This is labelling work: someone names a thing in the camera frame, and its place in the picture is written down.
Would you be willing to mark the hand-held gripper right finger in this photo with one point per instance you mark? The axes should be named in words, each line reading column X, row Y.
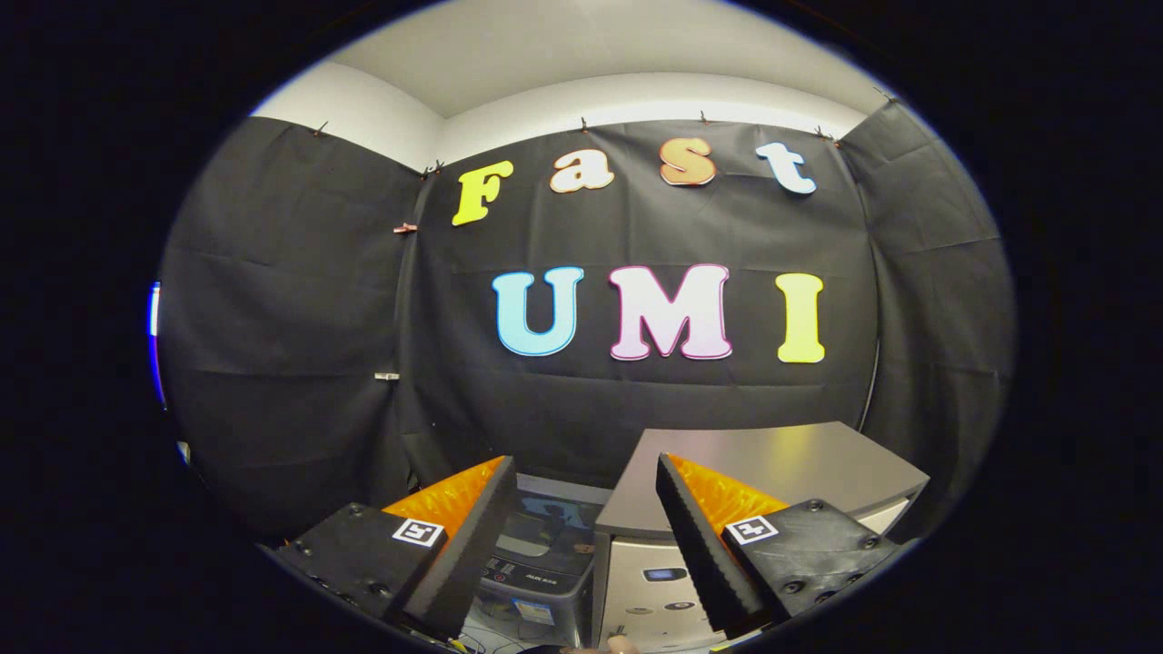
column 704, row 554

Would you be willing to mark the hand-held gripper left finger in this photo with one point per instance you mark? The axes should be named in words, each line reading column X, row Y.
column 472, row 554

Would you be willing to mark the black backdrop cloth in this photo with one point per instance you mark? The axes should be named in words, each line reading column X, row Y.
column 291, row 300

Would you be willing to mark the dark grey washing machine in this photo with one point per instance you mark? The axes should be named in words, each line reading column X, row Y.
column 536, row 577

